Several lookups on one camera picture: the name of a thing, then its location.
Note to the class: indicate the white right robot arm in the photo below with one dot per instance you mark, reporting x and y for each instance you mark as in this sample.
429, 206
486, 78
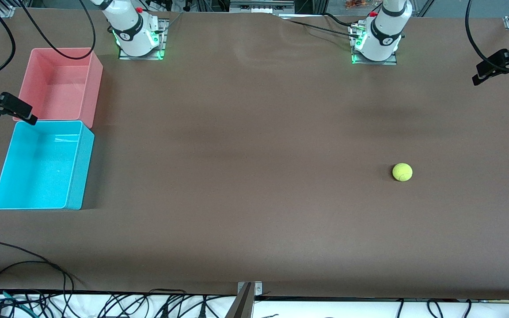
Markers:
135, 35

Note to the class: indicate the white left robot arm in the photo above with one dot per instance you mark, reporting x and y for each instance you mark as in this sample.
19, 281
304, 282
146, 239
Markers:
382, 37

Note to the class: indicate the silver mounting plate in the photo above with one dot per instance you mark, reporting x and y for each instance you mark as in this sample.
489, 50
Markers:
258, 288

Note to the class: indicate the grey device box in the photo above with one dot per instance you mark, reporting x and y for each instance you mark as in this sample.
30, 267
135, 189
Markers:
261, 5

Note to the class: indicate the brown table cover sheet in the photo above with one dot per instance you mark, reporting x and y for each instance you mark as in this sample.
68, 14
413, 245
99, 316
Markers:
254, 176

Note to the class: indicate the grey metal post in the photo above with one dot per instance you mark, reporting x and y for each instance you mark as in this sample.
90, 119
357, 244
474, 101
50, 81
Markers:
241, 307

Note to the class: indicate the pink plastic bin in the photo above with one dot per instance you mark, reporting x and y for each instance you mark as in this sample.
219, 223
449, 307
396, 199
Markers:
60, 88

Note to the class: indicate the yellow tennis ball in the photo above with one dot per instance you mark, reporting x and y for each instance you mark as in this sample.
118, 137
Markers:
402, 172

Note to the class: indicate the blue plastic bin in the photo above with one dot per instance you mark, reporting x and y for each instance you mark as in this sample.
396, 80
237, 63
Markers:
38, 168

